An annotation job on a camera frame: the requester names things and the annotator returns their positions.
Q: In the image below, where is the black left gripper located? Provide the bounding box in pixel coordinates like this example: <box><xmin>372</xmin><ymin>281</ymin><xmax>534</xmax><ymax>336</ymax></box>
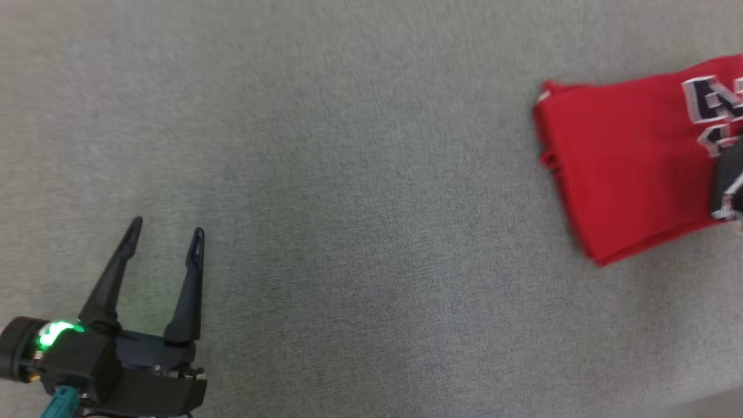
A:
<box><xmin>0</xmin><ymin>217</ymin><xmax>208</xmax><ymax>418</ymax></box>

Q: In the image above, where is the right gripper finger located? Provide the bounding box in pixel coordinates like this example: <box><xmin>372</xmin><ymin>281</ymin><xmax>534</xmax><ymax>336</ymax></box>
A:
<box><xmin>711</xmin><ymin>136</ymin><xmax>743</xmax><ymax>217</ymax></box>

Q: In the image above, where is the red white sports jersey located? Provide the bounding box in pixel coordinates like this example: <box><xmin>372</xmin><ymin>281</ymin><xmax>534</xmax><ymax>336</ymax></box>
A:
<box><xmin>532</xmin><ymin>53</ymin><xmax>743</xmax><ymax>268</ymax></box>

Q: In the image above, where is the teal cable connector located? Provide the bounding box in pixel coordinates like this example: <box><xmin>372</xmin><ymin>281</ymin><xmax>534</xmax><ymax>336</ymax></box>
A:
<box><xmin>39</xmin><ymin>384</ymin><xmax>81</xmax><ymax>418</ymax></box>

